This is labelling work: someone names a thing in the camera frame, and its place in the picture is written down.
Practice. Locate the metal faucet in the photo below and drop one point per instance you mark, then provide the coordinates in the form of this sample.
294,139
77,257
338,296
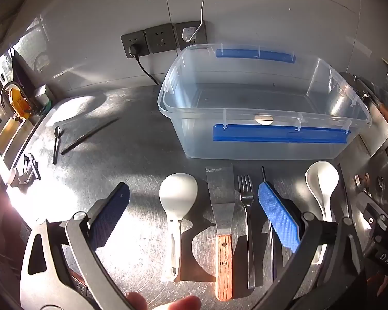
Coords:
6,87

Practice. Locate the small metal spoon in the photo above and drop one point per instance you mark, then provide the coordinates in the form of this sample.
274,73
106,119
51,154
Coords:
57,131

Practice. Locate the metal fork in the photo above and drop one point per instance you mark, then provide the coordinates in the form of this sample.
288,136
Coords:
245,197

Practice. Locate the small metal box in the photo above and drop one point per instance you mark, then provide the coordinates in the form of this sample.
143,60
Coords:
42,95

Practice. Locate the grey wall socket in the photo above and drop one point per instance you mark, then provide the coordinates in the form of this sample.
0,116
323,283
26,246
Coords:
160,38
139,40
200,37

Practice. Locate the person's left hand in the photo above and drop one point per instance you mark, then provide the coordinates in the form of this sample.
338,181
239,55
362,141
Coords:
168,306

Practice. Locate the steel sink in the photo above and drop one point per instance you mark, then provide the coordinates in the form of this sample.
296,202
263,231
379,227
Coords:
9,132

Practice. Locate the clear plastic storage box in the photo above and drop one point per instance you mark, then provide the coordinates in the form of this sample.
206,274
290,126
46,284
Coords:
197,142

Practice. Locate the dark hanging cloth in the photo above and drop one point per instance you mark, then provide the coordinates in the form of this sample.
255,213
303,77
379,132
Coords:
21,71

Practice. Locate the white ceramic soup spoon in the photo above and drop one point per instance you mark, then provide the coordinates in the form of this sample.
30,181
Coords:
321,177

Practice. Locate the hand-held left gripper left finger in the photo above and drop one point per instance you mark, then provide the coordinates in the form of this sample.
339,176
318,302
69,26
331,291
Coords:
111,213

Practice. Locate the white charger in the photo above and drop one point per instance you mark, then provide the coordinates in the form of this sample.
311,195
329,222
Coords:
188,34

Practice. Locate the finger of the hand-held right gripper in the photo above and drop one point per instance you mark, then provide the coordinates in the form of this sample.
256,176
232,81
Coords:
373,213

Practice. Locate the white plastic rice spoon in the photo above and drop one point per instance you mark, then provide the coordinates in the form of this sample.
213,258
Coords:
177,190

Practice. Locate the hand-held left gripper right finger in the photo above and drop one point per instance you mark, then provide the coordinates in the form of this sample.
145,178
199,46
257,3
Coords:
278,216

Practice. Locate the black chopstick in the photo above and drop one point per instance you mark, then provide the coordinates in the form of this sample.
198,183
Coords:
84,139

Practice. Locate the yellow bottle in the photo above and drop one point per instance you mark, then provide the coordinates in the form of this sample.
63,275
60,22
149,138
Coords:
19,103

